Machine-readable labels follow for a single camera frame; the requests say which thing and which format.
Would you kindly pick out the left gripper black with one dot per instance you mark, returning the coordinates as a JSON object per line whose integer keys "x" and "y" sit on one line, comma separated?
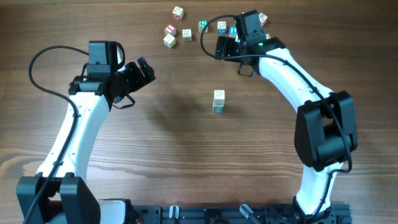
{"x": 140, "y": 80}

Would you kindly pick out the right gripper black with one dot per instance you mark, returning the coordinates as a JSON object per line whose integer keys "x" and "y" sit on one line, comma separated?
{"x": 229, "y": 44}

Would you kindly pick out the wooden block picture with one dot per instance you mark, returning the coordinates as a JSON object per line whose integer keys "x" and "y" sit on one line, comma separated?
{"x": 219, "y": 98}
{"x": 187, "y": 35}

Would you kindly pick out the wooden block blue side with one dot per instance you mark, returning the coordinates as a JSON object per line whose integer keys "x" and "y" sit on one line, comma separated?
{"x": 218, "y": 109}

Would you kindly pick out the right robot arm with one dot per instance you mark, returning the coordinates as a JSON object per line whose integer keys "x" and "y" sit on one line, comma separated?
{"x": 325, "y": 130}

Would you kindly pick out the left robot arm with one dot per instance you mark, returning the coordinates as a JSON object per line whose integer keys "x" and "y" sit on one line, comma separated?
{"x": 58, "y": 192}

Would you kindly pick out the blue L letter block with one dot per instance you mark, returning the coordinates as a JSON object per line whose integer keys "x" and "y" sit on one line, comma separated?
{"x": 232, "y": 32}

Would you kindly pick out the wooden block far right top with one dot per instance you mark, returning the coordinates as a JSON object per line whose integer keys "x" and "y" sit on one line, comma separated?
{"x": 263, "y": 18}

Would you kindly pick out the wooden block blue front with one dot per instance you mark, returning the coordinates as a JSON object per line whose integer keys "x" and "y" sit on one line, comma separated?
{"x": 221, "y": 27}

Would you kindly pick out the green N letter block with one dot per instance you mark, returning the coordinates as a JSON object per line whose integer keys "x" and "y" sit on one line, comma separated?
{"x": 201, "y": 26}

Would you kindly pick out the wooden block picture top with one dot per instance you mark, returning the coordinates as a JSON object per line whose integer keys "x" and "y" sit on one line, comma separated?
{"x": 187, "y": 35}

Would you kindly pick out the plain wooden block yellow side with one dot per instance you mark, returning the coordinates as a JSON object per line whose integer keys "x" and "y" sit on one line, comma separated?
{"x": 169, "y": 40}

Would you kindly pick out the red L letter block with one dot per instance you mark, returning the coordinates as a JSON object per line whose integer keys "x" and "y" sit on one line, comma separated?
{"x": 170, "y": 29}

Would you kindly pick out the wooden block top left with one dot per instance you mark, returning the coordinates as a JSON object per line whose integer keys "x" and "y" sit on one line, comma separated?
{"x": 177, "y": 13}

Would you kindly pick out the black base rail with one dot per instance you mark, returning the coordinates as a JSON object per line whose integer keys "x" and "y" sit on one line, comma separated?
{"x": 269, "y": 214}

